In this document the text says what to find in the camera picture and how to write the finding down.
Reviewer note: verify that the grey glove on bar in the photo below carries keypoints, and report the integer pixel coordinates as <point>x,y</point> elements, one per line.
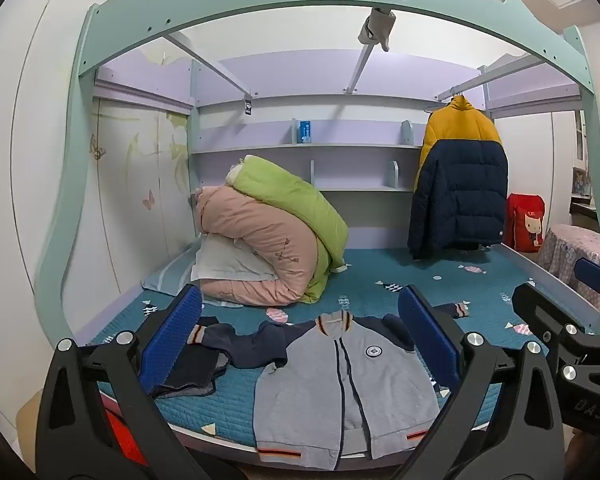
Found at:
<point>377,27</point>

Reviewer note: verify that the blue striped pillow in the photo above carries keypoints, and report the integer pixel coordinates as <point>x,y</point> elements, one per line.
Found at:
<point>167,275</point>

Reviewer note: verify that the dark hanging tag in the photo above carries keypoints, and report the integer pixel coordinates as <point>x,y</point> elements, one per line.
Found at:
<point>248,106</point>

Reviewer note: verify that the mint green bunk bed frame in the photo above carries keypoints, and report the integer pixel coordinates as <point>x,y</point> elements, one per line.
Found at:
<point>230,5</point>

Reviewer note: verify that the white pillow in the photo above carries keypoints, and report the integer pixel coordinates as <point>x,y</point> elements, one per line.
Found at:
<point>225,260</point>

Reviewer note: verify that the lilac shelf unit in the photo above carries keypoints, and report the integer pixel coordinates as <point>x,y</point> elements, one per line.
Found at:
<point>355,165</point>

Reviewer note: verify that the green quilt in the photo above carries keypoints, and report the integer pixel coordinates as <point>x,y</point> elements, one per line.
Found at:
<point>290,190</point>

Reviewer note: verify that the navy folded pants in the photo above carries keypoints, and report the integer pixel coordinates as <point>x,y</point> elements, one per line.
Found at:
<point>195,370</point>

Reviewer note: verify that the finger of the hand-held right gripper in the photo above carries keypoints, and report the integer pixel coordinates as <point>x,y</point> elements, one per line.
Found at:
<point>540,310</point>
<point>592,272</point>

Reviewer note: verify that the red cartoon bag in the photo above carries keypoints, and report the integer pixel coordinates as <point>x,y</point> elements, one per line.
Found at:
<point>525,220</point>

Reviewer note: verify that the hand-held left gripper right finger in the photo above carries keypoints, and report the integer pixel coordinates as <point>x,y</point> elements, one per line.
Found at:
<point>427,340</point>

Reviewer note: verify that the teal quilted bed mat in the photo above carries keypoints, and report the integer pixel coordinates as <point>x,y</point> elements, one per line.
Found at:
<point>380,270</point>

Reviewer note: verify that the patterned tablecloth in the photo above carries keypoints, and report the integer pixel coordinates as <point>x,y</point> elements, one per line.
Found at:
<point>565,255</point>

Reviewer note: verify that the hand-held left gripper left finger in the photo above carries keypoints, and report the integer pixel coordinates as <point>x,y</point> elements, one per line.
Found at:
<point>172,340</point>

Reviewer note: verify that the yellow and navy puffer jacket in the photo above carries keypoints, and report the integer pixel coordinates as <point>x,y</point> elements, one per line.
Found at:
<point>455,185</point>

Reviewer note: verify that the small blue box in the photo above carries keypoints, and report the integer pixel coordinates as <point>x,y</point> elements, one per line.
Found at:
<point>306,131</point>

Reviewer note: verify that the grey and navy zip jacket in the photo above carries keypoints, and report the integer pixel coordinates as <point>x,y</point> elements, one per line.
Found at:
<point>320,385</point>

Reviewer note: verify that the pink quilt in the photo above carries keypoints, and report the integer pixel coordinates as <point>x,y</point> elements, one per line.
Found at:
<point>260,230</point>

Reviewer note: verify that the red orange cloth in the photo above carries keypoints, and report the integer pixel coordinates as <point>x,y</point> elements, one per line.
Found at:
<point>125,435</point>

